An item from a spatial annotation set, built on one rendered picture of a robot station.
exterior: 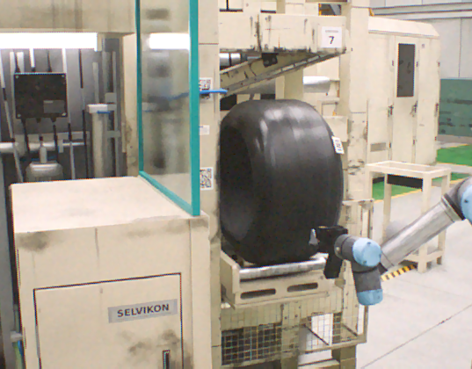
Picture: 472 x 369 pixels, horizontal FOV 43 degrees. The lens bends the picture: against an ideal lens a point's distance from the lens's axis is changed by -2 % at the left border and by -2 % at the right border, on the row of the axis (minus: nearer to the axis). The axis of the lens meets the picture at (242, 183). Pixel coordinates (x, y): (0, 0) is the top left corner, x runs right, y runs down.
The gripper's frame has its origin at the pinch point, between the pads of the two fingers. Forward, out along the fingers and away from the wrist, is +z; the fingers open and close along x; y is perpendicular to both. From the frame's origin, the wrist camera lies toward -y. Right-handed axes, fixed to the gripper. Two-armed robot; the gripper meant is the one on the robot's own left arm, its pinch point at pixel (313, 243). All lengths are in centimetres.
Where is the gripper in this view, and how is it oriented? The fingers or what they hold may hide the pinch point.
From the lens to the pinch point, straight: 203.8
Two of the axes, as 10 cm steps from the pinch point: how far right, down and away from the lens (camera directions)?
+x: -9.3, 0.7, -3.5
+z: -3.5, -0.5, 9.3
